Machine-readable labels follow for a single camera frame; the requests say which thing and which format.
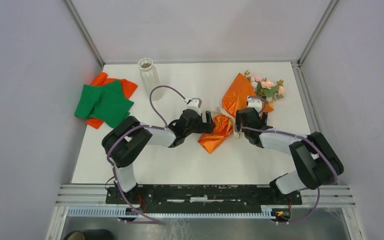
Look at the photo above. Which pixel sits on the white ribbed vase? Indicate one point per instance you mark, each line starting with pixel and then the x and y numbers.
pixel 150 79

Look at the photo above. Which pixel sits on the pink artificial flower bouquet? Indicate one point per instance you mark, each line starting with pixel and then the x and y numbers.
pixel 265 88

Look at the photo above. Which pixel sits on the orange cloth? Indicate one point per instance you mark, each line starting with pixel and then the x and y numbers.
pixel 102 79

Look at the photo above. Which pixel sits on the cream printed ribbon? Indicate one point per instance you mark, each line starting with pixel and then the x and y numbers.
pixel 237 134

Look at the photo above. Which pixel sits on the orange wrapping paper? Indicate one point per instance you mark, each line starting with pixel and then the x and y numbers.
pixel 234 99

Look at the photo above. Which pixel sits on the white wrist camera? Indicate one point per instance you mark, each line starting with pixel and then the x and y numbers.
pixel 256 102
pixel 194 104

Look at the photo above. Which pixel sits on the green cloth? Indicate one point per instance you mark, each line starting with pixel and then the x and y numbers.
pixel 107 103

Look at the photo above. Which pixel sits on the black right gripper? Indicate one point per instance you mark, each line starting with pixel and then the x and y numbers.
pixel 263 119

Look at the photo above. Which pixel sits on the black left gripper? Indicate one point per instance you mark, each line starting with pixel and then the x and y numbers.
pixel 206 128

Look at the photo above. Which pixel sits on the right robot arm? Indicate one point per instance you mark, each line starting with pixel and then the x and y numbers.
pixel 315 161

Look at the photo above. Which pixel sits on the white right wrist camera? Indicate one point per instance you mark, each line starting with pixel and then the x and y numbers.
pixel 256 102

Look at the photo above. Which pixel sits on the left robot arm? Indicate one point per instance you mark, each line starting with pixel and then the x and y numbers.
pixel 126 141

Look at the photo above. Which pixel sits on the aluminium frame rail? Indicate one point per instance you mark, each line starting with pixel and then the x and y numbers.
pixel 331 196

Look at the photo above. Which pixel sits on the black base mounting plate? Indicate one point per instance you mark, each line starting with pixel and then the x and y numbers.
pixel 202 199

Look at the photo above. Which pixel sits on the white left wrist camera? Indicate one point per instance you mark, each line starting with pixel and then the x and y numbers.
pixel 194 104

